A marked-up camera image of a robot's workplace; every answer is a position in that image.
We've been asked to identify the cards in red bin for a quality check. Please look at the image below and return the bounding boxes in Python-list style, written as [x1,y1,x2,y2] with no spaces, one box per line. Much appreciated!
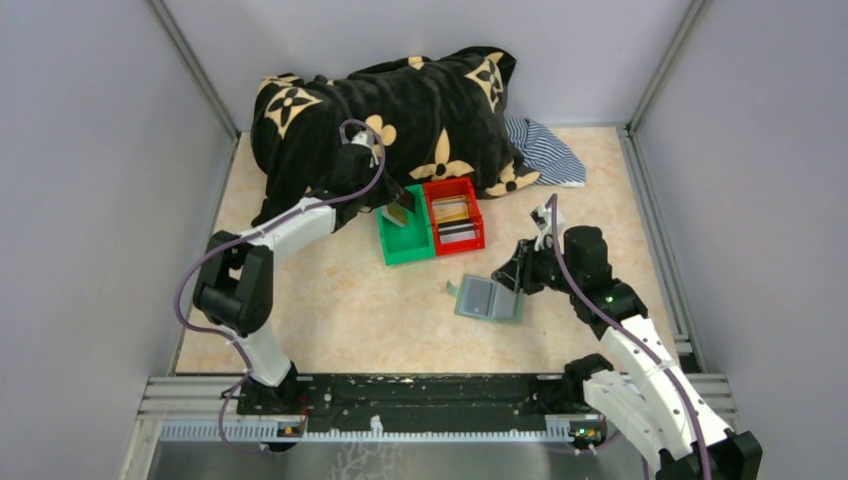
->
[431,195,477,244]

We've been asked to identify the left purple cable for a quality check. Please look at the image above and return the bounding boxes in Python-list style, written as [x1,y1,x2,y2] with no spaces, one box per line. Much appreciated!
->
[173,119,387,456]

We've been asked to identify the red plastic bin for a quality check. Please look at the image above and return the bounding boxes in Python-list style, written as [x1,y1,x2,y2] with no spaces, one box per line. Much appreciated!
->
[423,177,486,256]

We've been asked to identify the card in green bin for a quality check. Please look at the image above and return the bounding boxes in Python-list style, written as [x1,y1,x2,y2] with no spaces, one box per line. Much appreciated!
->
[381,202,409,228]

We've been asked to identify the sage green card holder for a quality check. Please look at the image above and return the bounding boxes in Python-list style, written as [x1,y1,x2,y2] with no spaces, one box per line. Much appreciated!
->
[445,274,524,324]

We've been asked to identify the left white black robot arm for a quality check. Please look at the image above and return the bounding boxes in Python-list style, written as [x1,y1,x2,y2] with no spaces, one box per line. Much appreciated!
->
[192,143,416,414]

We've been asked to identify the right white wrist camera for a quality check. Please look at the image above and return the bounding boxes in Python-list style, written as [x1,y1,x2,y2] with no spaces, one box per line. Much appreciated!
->
[531,205,566,251]

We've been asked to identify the purple cable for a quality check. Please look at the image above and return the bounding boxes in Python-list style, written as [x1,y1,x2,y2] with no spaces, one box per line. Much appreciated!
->
[543,193,713,480]
[173,119,387,456]

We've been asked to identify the blue striped cloth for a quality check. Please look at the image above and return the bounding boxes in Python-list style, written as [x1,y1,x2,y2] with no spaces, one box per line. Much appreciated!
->
[505,117,587,188]

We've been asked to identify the green plastic bin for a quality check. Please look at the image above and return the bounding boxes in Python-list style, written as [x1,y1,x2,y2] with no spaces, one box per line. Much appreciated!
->
[377,185,436,265]

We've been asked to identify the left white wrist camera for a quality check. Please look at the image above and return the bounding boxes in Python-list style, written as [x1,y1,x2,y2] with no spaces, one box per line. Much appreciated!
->
[350,130,380,161]

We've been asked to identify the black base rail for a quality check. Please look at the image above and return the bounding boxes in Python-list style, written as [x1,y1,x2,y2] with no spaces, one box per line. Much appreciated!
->
[235,373,610,445]

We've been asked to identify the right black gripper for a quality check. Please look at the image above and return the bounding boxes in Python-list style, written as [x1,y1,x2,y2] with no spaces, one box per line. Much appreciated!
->
[492,235,581,295]

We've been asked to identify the black floral blanket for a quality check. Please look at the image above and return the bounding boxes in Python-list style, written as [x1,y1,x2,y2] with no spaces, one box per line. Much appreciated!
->
[250,46,541,226]

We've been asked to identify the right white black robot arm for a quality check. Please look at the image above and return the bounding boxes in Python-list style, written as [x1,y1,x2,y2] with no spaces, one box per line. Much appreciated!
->
[491,226,763,479]

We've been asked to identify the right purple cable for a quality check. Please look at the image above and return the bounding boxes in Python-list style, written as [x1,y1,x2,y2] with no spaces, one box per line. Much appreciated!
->
[543,193,713,480]

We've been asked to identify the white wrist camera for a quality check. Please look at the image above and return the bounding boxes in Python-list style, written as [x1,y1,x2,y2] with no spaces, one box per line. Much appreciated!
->
[350,130,380,161]
[531,205,566,251]

